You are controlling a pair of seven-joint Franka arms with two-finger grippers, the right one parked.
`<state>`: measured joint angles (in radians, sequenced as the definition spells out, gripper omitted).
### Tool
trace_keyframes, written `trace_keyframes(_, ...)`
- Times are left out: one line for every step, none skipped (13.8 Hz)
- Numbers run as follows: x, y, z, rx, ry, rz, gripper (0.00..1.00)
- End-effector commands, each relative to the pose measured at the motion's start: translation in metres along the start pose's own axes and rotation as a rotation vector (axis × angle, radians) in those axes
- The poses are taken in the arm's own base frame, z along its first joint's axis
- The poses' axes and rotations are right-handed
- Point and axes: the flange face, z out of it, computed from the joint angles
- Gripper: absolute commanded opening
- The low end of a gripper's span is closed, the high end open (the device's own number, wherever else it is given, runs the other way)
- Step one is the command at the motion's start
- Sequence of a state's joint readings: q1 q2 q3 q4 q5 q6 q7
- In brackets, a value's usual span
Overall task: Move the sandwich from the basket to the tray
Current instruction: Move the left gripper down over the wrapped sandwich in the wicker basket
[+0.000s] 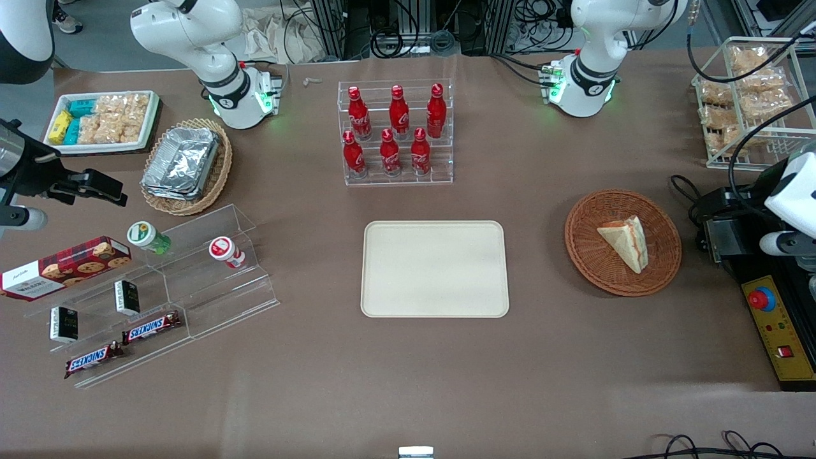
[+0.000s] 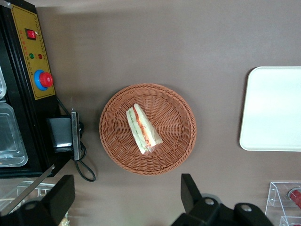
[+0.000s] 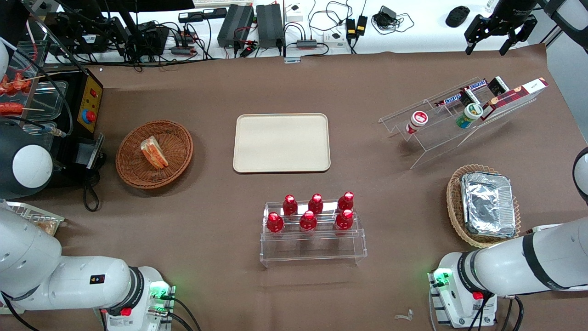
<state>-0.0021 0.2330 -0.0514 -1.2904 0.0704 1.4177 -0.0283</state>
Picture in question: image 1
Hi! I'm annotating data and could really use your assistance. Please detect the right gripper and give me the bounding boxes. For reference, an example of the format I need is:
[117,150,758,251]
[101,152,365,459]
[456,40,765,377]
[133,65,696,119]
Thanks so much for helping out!
[25,148,128,207]

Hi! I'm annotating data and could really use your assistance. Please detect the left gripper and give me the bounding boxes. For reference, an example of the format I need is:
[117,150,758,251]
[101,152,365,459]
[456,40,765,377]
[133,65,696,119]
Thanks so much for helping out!
[701,187,767,222]

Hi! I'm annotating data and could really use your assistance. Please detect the triangular sandwich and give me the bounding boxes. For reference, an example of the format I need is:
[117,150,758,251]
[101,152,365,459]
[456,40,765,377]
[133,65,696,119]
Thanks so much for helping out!
[597,215,649,275]

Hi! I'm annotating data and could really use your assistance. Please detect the white rectangular snack tray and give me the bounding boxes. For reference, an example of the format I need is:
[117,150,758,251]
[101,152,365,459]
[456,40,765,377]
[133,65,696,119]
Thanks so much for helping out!
[43,91,160,154]

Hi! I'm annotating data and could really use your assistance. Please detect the light oval wicker basket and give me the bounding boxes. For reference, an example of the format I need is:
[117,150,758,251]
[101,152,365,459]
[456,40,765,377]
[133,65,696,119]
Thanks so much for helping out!
[140,118,233,217]

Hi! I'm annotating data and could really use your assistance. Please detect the round brown wicker basket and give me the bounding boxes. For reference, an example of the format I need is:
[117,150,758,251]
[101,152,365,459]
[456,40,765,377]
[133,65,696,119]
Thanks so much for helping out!
[564,189,682,297]

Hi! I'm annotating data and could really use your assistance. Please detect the beige plastic serving tray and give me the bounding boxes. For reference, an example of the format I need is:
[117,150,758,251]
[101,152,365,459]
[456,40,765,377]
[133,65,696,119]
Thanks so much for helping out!
[361,221,510,318]

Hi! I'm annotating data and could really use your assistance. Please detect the black device with grey panel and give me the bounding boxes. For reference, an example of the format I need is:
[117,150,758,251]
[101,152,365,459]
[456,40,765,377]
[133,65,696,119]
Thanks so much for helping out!
[698,220,766,263]

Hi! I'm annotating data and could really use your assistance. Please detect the green capped drink bottle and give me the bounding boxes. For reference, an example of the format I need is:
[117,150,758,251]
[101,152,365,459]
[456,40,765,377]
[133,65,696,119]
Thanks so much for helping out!
[127,221,171,256]

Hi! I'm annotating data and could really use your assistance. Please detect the stacked aluminium foil trays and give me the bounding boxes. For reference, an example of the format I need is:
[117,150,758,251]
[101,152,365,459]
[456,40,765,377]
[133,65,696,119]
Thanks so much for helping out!
[141,126,221,201]

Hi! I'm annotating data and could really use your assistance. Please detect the yellow snack packet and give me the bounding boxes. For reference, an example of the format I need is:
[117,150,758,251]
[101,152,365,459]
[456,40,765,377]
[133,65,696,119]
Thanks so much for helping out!
[48,110,73,144]

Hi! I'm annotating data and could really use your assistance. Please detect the red tartan cookie box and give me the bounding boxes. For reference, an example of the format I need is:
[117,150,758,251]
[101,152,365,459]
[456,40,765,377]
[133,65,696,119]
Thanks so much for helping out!
[0,236,133,302]

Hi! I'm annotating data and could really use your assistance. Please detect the small black white box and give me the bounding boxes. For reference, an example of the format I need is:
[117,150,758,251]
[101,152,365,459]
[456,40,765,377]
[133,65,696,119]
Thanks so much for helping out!
[50,307,79,344]
[114,280,141,316]

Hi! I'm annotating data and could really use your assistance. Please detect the red capped drink bottle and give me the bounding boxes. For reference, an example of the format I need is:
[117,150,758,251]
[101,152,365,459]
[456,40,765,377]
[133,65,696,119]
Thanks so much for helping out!
[208,236,246,270]

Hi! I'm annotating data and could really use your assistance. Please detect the black yellow emergency stop box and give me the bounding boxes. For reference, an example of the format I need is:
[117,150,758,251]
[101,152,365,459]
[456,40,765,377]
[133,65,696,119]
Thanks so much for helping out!
[727,255,816,391]

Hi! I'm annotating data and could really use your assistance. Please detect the snickers chocolate bar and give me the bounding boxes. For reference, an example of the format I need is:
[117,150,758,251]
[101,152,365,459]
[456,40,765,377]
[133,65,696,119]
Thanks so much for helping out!
[64,342,125,380]
[122,311,182,345]

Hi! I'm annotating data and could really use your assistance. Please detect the clear acrylic stepped display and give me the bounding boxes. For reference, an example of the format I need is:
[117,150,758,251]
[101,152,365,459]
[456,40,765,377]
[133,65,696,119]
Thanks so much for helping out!
[22,204,281,390]

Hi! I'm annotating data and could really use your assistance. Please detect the grey sneaker shoe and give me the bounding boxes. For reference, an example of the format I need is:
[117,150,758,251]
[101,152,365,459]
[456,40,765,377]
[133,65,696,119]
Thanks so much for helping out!
[52,3,84,34]

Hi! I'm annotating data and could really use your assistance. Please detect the beige cloth bag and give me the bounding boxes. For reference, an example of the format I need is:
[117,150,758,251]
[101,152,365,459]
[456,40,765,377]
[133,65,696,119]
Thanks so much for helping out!
[241,6,327,64]

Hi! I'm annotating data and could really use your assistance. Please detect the red cola bottle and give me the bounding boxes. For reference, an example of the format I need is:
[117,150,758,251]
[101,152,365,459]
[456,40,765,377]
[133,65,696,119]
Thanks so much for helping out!
[380,128,402,177]
[411,127,432,176]
[389,84,411,140]
[342,129,367,179]
[426,83,446,139]
[347,86,372,141]

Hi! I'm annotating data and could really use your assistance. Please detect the clear acrylic bottle rack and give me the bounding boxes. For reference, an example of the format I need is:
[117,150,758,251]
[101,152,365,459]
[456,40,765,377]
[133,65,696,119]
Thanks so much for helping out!
[337,79,454,187]

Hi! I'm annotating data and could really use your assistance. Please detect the black curved arm cable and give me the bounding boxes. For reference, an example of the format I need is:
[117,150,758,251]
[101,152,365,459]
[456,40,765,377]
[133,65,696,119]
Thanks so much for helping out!
[727,96,816,205]

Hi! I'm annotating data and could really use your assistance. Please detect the thin black looped cable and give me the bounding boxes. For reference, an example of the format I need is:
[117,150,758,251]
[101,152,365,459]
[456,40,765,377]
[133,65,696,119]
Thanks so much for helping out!
[668,173,704,225]

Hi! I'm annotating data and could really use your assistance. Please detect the white wire rack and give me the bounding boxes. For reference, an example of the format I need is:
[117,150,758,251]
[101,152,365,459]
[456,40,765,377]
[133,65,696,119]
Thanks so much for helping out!
[692,36,816,171]

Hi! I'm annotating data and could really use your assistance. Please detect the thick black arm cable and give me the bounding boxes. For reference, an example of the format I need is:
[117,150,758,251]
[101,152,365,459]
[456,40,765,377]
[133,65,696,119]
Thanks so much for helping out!
[686,0,816,84]

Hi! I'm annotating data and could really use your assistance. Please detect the black cable on table edge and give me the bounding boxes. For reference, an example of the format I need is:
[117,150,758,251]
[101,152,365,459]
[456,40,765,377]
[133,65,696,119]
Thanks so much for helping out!
[628,431,816,459]

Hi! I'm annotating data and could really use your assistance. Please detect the black base power cables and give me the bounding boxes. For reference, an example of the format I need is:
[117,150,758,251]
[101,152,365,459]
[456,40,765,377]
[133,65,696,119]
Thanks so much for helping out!
[490,54,550,87]

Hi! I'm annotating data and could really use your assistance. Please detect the aluminium frame post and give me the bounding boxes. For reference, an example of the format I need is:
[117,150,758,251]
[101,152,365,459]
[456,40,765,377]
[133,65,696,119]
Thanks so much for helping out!
[488,0,530,55]
[310,0,358,61]

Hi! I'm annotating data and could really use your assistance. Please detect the black floor cable bundle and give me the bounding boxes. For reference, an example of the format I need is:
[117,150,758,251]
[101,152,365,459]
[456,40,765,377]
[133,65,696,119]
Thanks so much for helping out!
[367,0,460,59]

